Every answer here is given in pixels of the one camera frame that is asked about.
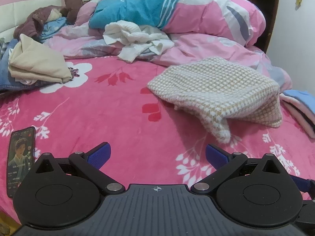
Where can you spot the white knit garment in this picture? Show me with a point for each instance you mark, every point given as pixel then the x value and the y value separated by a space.
pixel 128 33

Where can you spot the black smartphone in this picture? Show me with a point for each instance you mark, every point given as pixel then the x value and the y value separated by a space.
pixel 21 157

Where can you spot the cream folded garment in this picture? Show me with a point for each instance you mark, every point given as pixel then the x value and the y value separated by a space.
pixel 37 59

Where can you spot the brown garment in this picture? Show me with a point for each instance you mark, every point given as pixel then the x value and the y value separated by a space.
pixel 73 2

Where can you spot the grey plaid garment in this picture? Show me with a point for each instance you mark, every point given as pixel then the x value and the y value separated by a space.
pixel 3 48

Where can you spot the pink printed quilt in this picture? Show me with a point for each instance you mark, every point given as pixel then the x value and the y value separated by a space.
pixel 209 17

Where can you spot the light blue printed garment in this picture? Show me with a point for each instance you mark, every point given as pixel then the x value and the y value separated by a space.
pixel 53 27

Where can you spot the beige checked knit cardigan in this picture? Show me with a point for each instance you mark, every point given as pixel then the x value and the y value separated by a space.
pixel 216 86

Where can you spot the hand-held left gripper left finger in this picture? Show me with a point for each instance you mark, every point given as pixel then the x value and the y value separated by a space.
pixel 99 156

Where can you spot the pink and white headboard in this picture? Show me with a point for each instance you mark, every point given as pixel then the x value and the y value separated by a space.
pixel 24 7

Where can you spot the pale pink folded garment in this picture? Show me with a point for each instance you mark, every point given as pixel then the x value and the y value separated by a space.
pixel 299 113

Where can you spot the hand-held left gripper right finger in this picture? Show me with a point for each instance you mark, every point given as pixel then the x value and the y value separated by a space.
pixel 216 156

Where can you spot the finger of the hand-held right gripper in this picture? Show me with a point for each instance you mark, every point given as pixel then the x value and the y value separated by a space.
pixel 301 183

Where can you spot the blue jeans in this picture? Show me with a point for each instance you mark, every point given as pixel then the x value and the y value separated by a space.
pixel 9 83

